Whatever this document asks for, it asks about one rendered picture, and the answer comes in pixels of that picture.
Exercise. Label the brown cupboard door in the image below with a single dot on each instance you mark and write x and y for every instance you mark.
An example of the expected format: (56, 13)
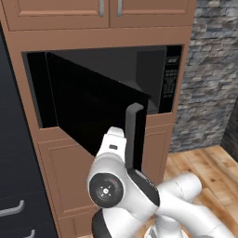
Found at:
(68, 179)
(156, 148)
(155, 12)
(55, 12)

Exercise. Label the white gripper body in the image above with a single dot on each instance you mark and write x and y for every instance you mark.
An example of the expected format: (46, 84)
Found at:
(115, 132)

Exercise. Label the black microwave door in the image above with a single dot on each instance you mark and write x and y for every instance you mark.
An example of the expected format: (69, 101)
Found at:
(89, 102)

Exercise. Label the black microwave oven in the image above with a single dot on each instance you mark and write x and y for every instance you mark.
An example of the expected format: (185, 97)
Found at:
(169, 77)

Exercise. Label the brown tall cupboard frame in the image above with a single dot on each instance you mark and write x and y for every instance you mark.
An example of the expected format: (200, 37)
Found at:
(93, 37)

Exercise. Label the brown cupboard drawer front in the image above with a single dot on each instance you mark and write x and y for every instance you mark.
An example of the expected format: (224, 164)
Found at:
(77, 226)

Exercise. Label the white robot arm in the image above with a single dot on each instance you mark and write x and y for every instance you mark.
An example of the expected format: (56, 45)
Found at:
(182, 198)

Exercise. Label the black fridge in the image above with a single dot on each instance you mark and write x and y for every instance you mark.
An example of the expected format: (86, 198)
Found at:
(18, 139)

